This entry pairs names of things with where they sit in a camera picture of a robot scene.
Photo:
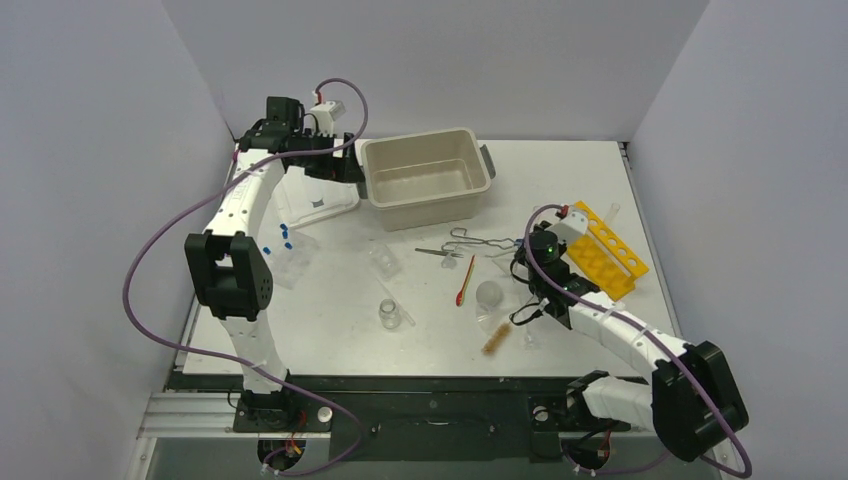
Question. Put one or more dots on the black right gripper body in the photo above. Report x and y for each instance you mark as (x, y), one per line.
(523, 263)

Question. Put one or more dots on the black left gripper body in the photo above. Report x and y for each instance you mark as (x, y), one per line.
(322, 166)

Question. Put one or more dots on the yellow test tube rack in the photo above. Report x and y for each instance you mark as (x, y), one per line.
(605, 258)

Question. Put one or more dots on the beige plastic tub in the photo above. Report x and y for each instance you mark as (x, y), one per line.
(426, 178)

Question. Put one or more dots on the large clear test tube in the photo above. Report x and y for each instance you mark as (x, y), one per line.
(612, 213)

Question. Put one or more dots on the metal crucible tongs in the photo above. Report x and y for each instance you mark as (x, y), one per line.
(459, 237)

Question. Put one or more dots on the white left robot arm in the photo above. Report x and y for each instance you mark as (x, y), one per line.
(229, 272)

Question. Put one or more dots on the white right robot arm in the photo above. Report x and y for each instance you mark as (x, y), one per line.
(687, 394)

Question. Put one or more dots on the white plastic tub lid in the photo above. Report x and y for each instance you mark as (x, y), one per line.
(299, 200)

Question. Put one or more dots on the grey round ball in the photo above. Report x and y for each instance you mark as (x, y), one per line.
(489, 294)

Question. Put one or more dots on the test tube brush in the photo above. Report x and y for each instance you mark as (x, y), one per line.
(497, 338)

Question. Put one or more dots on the small clear beaker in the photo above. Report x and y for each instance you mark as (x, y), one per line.
(383, 261)

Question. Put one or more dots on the metal tweezers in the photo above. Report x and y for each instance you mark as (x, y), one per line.
(440, 253)

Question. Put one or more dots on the clear glass funnel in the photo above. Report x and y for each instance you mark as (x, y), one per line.
(531, 340)

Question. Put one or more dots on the rainbow plastic spoon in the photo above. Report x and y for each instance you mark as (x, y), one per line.
(460, 296)

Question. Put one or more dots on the small clear stopper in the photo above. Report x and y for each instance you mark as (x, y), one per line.
(449, 261)

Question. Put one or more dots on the small glass jar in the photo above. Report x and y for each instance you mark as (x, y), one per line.
(390, 314)

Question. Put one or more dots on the clear uncapped tube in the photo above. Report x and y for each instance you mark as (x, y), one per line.
(407, 318)

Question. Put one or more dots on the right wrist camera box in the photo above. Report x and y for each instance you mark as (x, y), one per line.
(572, 224)

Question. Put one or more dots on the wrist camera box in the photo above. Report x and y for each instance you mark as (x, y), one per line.
(325, 114)
(572, 224)

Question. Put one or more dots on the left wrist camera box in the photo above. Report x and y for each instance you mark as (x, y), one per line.
(325, 114)

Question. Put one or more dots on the black base frame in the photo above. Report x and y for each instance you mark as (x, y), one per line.
(418, 418)

